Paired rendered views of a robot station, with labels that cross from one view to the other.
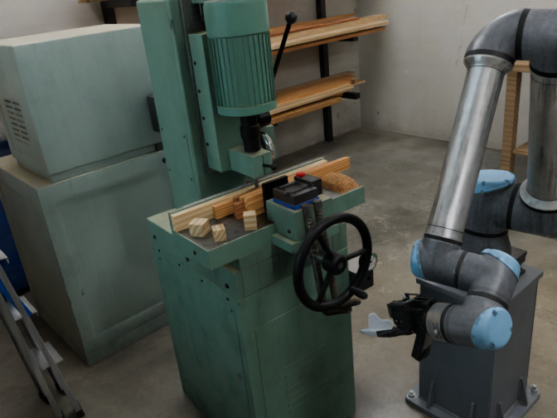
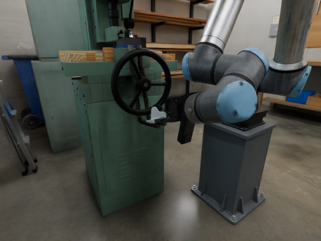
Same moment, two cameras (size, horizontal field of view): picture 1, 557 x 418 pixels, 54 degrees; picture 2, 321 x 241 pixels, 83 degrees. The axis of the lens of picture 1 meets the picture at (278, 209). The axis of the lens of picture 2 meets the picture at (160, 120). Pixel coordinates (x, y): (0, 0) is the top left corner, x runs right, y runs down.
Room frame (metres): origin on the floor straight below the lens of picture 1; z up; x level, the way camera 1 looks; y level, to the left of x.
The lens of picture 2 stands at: (0.52, -0.28, 0.93)
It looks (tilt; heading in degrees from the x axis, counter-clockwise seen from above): 20 degrees down; 5
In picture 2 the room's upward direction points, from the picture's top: straight up
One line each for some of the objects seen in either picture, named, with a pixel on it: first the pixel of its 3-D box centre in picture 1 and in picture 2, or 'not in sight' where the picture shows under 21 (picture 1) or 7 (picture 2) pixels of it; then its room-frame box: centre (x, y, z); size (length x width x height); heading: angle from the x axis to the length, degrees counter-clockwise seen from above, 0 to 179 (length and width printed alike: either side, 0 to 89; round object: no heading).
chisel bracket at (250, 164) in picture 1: (250, 162); (114, 36); (1.61, 0.07, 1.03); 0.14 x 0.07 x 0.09; 36
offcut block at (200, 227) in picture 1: (199, 227); (70, 57); (1.41, 0.23, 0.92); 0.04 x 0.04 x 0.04; 70
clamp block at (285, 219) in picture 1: (299, 213); (131, 58); (1.44, -0.06, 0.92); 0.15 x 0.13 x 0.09; 126
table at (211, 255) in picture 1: (283, 219); (125, 67); (1.51, -0.01, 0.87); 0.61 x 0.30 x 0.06; 126
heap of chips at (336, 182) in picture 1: (336, 179); (163, 57); (1.67, -0.20, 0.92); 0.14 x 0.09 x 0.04; 36
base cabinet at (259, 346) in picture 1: (255, 328); (117, 138); (1.69, 0.13, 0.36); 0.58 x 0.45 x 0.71; 36
